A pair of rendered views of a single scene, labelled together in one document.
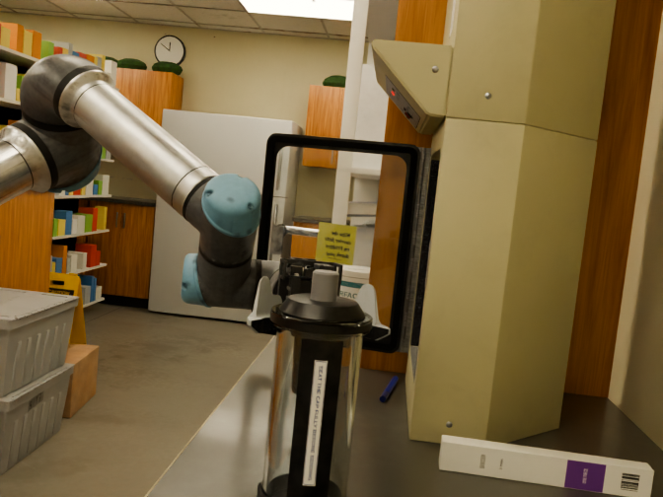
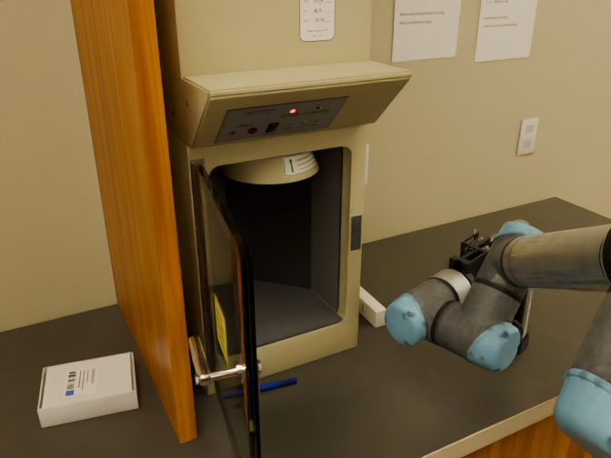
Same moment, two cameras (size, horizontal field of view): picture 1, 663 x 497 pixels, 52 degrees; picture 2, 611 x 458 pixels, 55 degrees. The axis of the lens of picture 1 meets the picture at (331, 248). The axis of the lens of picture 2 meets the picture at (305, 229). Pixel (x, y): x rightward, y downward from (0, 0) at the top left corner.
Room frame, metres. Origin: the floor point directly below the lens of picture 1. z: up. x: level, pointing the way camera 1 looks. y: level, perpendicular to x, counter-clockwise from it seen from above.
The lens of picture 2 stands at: (1.60, 0.64, 1.66)
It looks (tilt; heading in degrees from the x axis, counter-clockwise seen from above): 25 degrees down; 238
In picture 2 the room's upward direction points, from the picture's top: straight up
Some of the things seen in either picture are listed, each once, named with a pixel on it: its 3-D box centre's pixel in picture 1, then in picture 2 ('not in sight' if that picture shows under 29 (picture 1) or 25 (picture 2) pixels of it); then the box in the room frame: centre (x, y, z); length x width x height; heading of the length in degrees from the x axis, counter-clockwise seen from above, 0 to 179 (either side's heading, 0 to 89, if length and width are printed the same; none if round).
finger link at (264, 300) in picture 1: (263, 303); not in sight; (0.76, 0.07, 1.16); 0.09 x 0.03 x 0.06; 154
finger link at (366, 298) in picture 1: (366, 310); not in sight; (0.78, -0.05, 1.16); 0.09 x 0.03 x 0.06; 47
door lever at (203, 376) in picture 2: not in sight; (212, 358); (1.38, 0.06, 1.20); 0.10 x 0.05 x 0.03; 76
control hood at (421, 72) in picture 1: (405, 94); (300, 107); (1.14, -0.10, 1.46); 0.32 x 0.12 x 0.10; 176
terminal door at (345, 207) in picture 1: (332, 242); (225, 329); (1.33, 0.00, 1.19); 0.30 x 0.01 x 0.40; 76
